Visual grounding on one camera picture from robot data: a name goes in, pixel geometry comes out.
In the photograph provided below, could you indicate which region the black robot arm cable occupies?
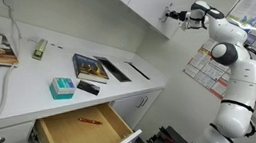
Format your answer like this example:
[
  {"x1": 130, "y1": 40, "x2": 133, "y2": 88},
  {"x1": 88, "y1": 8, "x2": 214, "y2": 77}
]
[{"x1": 244, "y1": 42, "x2": 256, "y2": 66}]

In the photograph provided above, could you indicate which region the red pen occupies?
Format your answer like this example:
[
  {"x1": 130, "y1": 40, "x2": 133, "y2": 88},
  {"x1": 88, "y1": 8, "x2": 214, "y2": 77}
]
[{"x1": 77, "y1": 114, "x2": 103, "y2": 129}]

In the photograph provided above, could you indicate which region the open wooden drawer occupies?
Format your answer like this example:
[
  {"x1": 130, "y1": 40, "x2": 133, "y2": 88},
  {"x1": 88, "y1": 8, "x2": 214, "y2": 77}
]
[{"x1": 32, "y1": 98, "x2": 145, "y2": 143}]

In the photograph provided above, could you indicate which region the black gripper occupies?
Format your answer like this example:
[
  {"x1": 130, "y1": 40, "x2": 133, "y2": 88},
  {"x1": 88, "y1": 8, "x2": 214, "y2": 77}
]
[{"x1": 163, "y1": 7, "x2": 191, "y2": 25}]

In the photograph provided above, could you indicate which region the large red bordered poster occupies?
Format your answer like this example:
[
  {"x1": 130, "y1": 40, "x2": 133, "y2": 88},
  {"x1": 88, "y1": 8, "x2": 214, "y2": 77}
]
[{"x1": 178, "y1": 29, "x2": 256, "y2": 107}]

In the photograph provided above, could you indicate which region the teal and white box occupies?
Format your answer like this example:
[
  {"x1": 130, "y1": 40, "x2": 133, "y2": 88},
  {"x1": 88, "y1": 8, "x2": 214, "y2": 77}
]
[{"x1": 47, "y1": 74, "x2": 78, "y2": 102}]

